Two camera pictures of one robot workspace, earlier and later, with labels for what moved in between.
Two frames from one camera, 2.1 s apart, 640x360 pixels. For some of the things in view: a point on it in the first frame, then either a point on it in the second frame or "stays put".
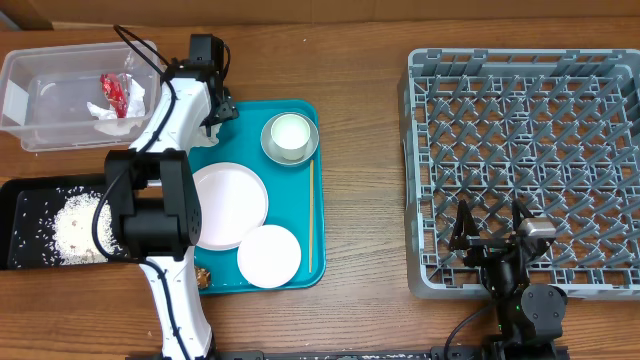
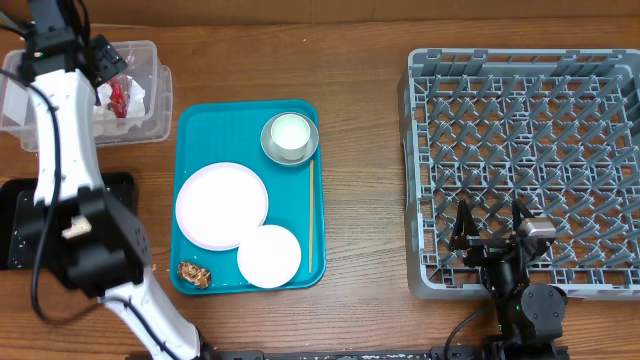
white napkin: (202, 140) → (104, 110)
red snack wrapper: (115, 87) stays put
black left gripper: (228, 108) → (110, 59)
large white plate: (233, 201) stays put
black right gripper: (464, 233) stays put
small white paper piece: (136, 106) stays put
